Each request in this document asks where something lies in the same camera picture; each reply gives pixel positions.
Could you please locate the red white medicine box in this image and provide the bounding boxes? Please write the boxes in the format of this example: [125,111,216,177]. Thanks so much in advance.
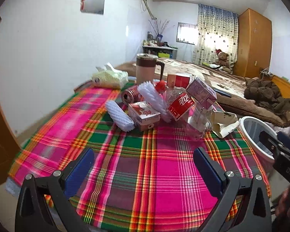
[167,73,193,89]

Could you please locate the red soda can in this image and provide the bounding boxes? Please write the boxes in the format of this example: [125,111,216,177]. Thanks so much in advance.
[121,85,144,105]

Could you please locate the purple white carton box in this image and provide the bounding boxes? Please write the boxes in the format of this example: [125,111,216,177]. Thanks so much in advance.
[186,77,217,110]

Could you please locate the person's right hand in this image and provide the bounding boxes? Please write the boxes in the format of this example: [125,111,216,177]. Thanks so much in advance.
[275,188,290,218]

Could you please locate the clear cola plastic bottle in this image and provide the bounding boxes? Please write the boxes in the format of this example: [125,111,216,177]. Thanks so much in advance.
[155,80,212,139]

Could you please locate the dark blue phone case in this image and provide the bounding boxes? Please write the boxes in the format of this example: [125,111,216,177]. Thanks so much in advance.
[213,88,232,98]

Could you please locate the white round trash bin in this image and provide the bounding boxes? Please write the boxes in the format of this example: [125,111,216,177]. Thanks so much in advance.
[239,116,277,175]

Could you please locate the small red white carton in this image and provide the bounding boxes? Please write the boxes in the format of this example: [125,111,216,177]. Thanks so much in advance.
[128,101,160,131]

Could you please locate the wall calendar poster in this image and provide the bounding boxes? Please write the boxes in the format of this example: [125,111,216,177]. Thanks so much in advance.
[80,0,105,15]

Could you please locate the brown blanket bed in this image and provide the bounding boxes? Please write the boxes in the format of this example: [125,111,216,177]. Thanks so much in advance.
[114,58,290,128]

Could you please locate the patterned window curtain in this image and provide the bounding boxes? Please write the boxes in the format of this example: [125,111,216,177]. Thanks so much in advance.
[192,4,239,64]

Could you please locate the pink green plaid tablecloth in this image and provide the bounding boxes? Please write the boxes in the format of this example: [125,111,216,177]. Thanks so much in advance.
[7,86,268,231]

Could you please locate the crumpled beige paper bag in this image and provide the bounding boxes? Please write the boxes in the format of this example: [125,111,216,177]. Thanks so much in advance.
[211,111,239,139]

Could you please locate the dark brown jacket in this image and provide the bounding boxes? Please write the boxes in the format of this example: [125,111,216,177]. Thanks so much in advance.
[244,79,290,116]

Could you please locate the dried branches in vase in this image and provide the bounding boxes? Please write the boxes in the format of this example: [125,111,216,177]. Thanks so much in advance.
[149,18,170,43]

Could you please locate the cluttered shelf desk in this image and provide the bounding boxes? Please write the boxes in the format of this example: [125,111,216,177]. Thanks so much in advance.
[142,40,177,59]

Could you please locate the soft tissue pack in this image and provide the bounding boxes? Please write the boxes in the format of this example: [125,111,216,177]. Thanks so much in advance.
[91,62,129,89]

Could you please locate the white brown lidded mug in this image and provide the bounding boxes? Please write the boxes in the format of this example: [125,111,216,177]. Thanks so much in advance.
[136,53,164,85]

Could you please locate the brown teddy bear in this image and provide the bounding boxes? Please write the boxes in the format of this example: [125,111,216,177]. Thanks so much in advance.
[215,49,232,74]

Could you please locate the long white foam net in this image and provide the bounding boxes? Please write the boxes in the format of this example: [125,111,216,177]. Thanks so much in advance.
[137,81,172,123]

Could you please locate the wooden wardrobe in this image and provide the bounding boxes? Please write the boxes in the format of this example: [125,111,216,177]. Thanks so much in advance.
[233,9,272,78]

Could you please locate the wooden bed headboard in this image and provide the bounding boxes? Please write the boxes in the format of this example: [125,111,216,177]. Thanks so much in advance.
[272,75,290,98]

